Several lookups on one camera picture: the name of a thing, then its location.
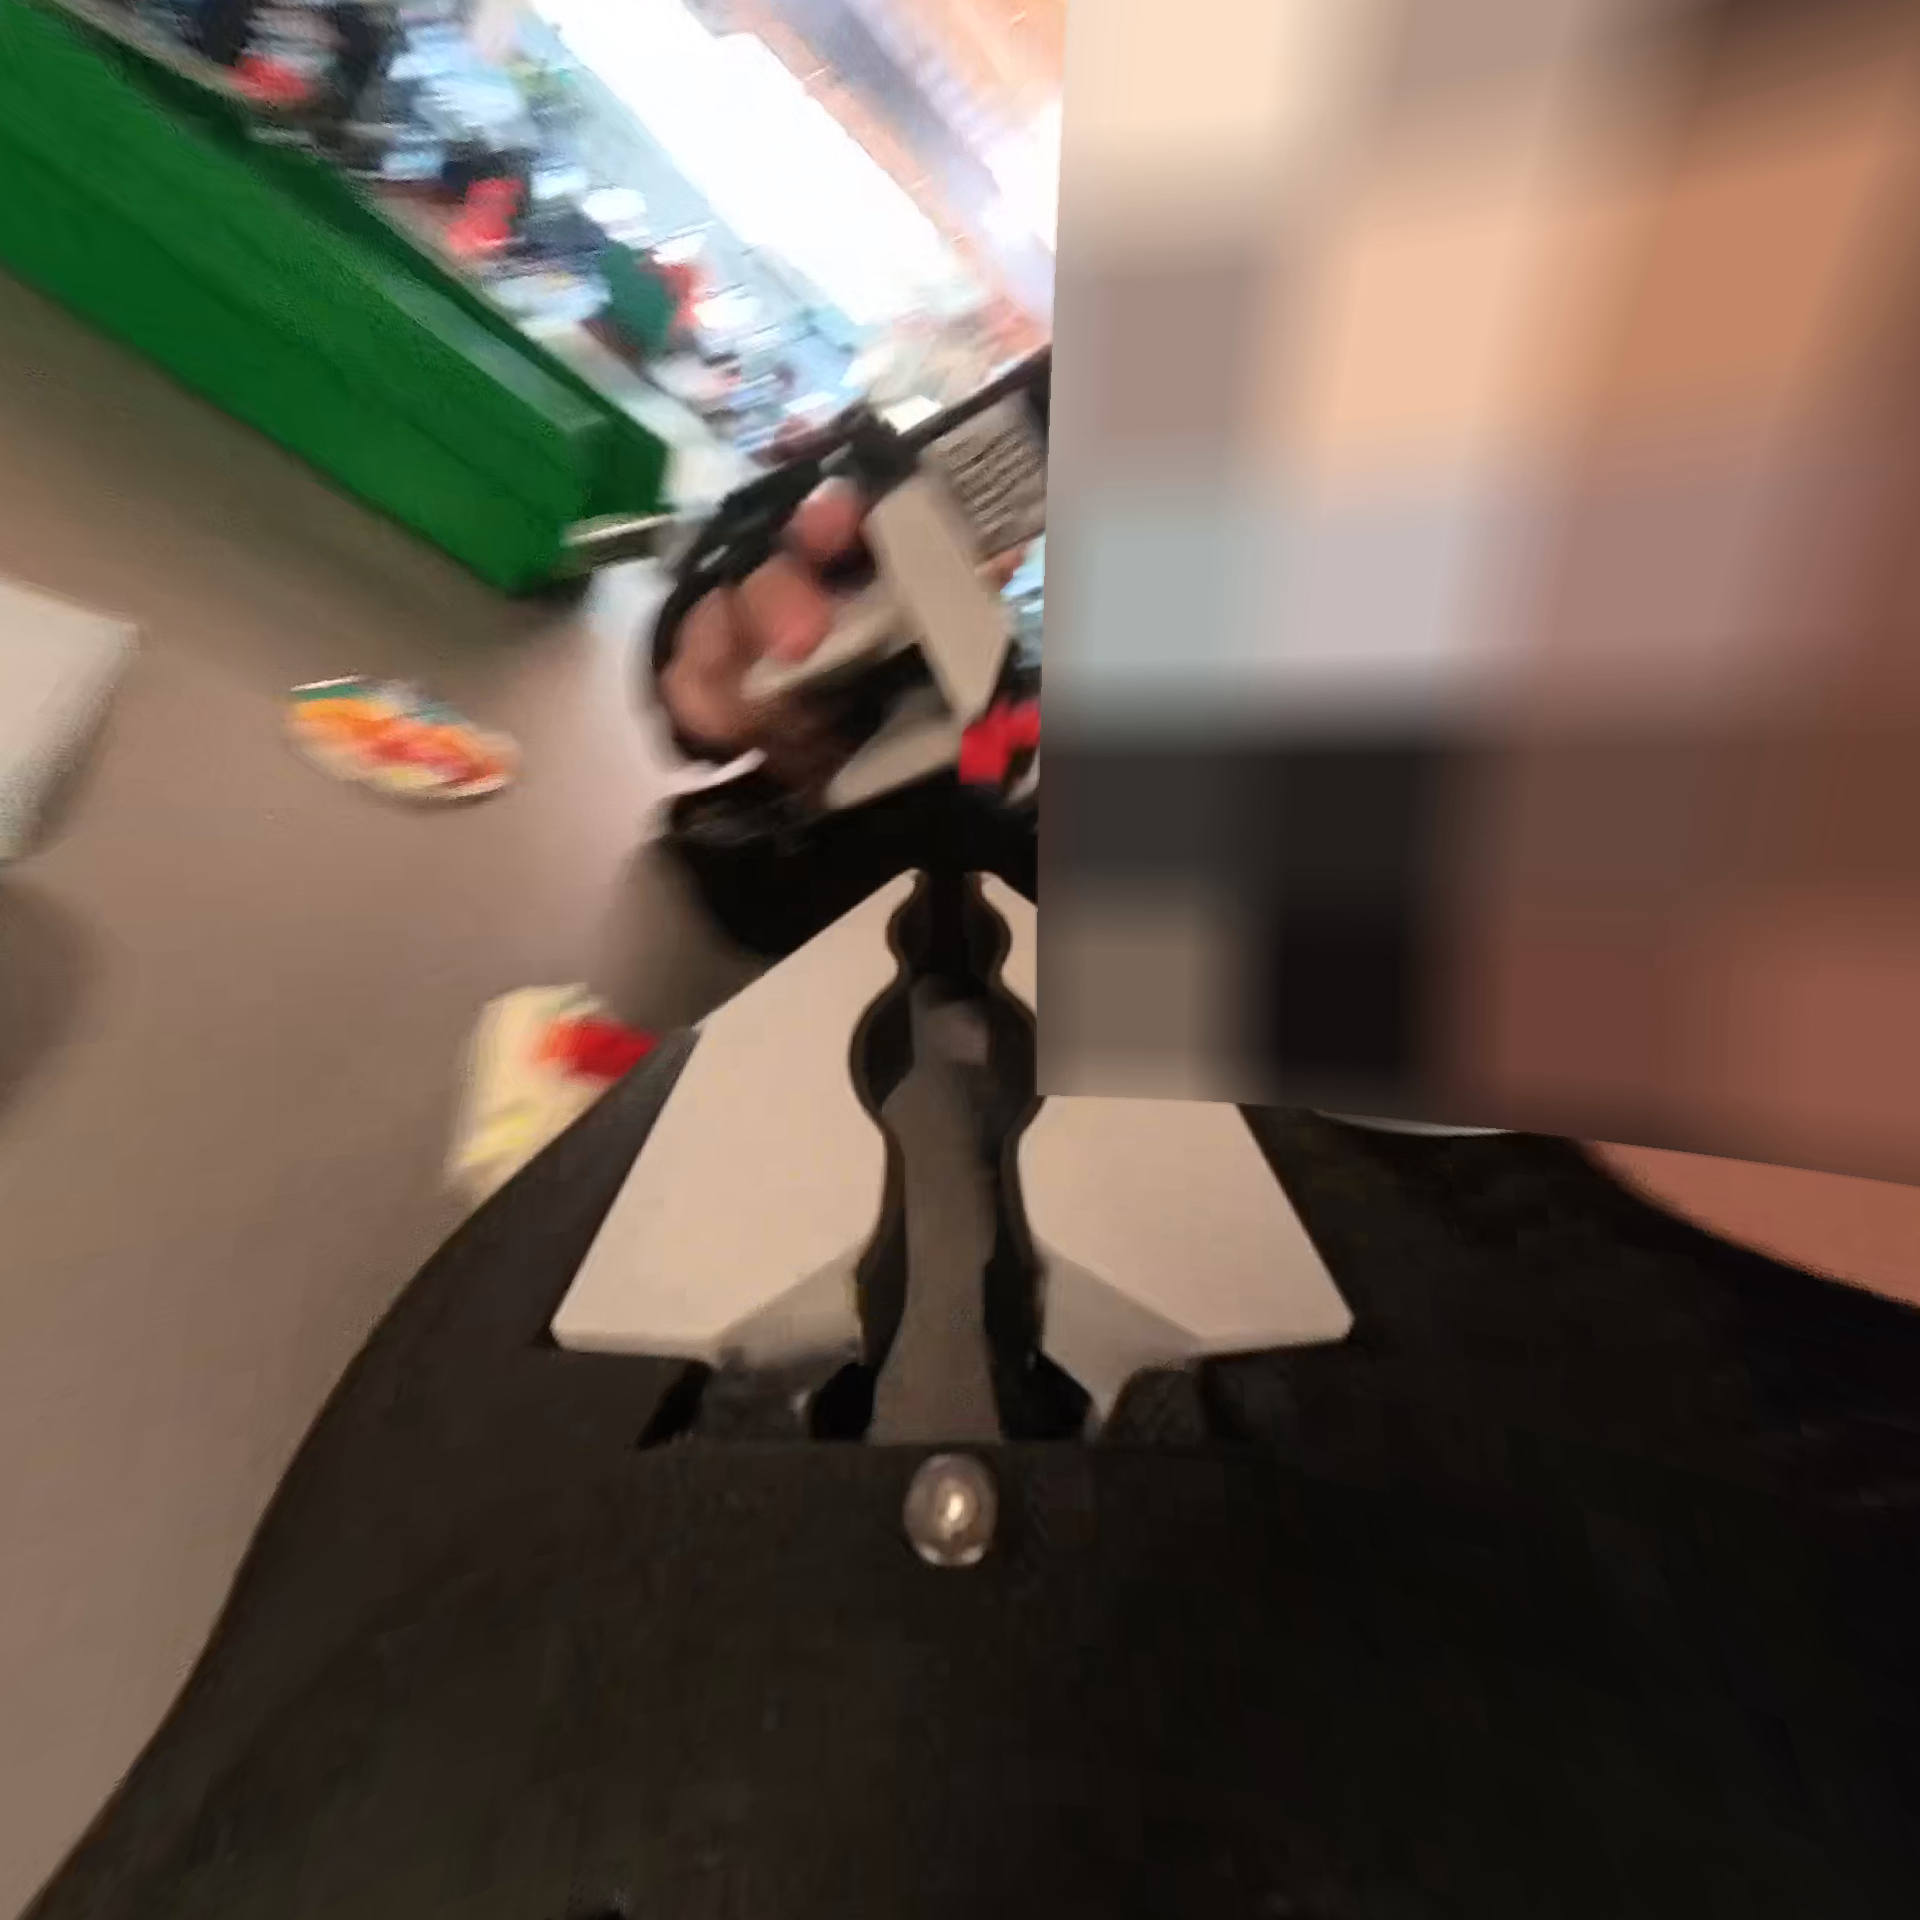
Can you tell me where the person's right hand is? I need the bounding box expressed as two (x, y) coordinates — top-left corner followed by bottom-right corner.
(655, 492), (889, 784)

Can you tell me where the green plastic bin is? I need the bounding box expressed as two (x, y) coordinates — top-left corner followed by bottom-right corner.
(0, 0), (672, 599)

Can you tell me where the white paper sheet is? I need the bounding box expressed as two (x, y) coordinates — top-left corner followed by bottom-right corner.
(0, 583), (140, 866)

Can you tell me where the yellow and red packet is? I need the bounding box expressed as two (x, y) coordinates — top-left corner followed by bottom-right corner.
(438, 980), (664, 1190)

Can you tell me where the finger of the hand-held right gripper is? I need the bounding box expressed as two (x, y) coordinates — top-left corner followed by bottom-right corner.
(818, 702), (984, 815)
(741, 480), (1020, 728)

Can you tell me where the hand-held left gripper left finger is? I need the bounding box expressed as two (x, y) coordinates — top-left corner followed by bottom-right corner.
(550, 872), (920, 1397)

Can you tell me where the colourful round plastic bag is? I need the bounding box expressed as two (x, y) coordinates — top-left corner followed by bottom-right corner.
(281, 672), (520, 807)

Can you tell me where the red lego piece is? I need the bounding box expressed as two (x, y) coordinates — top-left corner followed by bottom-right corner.
(957, 700), (1040, 794)

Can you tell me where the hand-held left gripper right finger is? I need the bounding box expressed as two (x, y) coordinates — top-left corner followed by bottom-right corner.
(972, 872), (1354, 1422)

